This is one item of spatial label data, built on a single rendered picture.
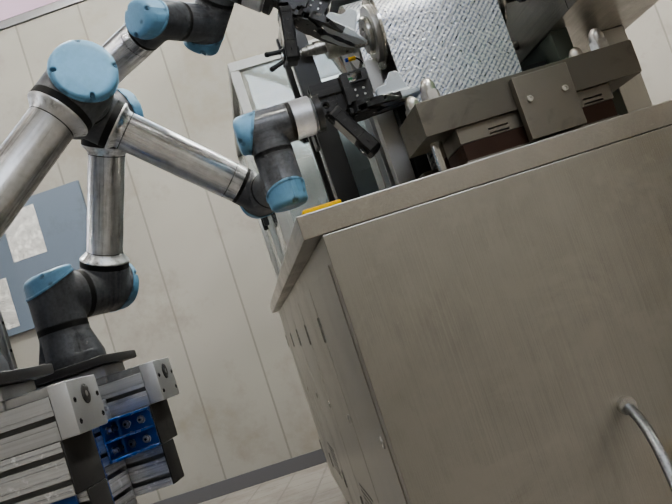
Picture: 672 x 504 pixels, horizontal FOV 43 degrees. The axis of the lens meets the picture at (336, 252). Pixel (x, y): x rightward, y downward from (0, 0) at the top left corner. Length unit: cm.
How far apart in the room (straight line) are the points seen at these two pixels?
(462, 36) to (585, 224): 50
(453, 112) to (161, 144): 56
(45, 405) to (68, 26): 422
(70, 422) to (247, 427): 359
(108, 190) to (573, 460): 120
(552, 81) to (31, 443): 104
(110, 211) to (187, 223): 302
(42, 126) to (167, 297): 362
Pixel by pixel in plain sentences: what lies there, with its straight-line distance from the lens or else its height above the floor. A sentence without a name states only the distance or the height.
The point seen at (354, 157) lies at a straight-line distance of 268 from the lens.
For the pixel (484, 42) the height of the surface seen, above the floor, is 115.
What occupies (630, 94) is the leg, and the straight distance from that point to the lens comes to 194.
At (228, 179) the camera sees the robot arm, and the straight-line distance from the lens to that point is 166.
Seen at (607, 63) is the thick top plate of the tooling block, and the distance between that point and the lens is 156.
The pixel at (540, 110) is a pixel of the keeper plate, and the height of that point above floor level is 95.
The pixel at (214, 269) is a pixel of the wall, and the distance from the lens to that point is 500.
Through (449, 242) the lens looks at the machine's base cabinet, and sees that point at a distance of 134.
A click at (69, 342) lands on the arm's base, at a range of 198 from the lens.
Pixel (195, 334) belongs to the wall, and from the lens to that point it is 502.
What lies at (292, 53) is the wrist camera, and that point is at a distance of 169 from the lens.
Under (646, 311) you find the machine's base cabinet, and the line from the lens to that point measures 144.
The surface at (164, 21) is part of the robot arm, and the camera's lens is 166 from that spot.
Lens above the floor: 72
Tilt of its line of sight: 5 degrees up
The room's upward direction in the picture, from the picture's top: 18 degrees counter-clockwise
